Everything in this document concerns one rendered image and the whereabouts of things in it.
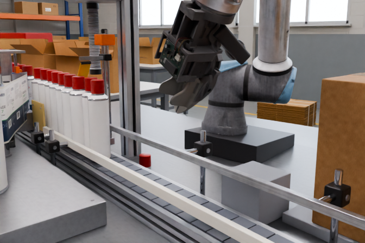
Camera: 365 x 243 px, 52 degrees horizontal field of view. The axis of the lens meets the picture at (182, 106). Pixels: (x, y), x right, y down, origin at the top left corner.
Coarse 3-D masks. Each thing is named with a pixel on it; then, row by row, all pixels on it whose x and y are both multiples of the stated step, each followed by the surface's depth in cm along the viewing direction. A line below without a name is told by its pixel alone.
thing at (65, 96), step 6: (66, 78) 103; (66, 84) 103; (66, 90) 103; (66, 96) 103; (66, 102) 103; (66, 108) 103; (66, 114) 104; (66, 120) 104; (66, 126) 104; (66, 132) 105
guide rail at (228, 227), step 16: (48, 128) 113; (80, 144) 97; (96, 160) 88; (128, 176) 78; (160, 192) 69; (192, 208) 62; (208, 224) 60; (224, 224) 57; (240, 240) 55; (256, 240) 52
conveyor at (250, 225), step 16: (112, 160) 95; (112, 176) 84; (144, 176) 84; (144, 192) 76; (176, 192) 76; (176, 208) 69; (208, 208) 69; (192, 224) 63; (240, 224) 63; (224, 240) 58; (272, 240) 58; (288, 240) 58
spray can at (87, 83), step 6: (90, 78) 95; (96, 78) 96; (90, 84) 95; (90, 90) 95; (84, 96) 95; (84, 102) 96; (84, 108) 96; (84, 114) 96; (84, 120) 97; (84, 126) 97; (84, 132) 98; (84, 138) 98; (84, 144) 99
